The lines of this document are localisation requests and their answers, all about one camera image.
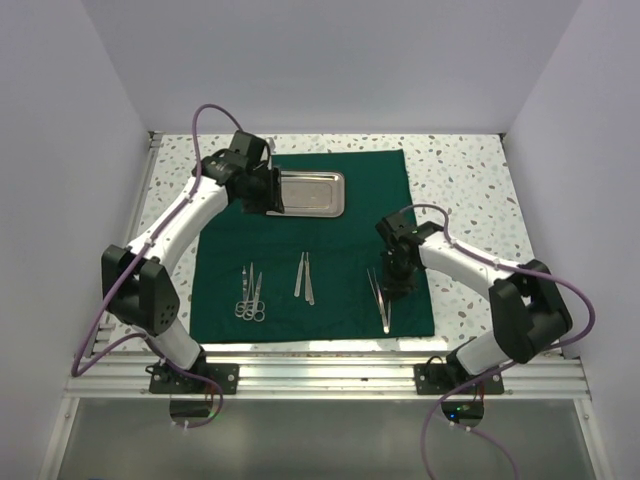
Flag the steel forceps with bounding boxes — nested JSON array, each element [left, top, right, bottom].
[[367, 268, 384, 309]]

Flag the dark green surgical cloth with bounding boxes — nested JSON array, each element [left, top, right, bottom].
[[190, 150, 411, 344]]

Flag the steel hemostat clamp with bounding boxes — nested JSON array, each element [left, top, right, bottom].
[[242, 264, 259, 320]]

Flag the steel surgical scissors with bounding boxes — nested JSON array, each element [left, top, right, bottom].
[[234, 266, 249, 318]]

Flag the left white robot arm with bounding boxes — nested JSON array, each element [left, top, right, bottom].
[[101, 130, 284, 393]]

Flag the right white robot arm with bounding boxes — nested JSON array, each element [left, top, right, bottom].
[[372, 212, 573, 393]]

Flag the stainless steel tray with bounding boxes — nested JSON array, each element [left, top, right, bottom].
[[268, 170, 346, 218]]

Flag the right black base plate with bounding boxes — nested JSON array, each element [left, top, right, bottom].
[[413, 356, 505, 396]]

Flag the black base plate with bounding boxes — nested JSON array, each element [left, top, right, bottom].
[[413, 356, 505, 396], [145, 362, 240, 395]]

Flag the aluminium front rail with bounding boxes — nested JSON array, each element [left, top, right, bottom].
[[63, 353, 590, 400]]

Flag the aluminium rail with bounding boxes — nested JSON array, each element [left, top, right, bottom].
[[63, 353, 590, 400], [83, 131, 164, 358]]

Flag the aluminium left side rail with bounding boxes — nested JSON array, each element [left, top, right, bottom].
[[83, 131, 164, 358]]

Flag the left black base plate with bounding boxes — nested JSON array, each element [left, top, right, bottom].
[[145, 362, 240, 395]]

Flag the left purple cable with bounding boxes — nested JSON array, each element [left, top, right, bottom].
[[71, 103, 251, 429]]

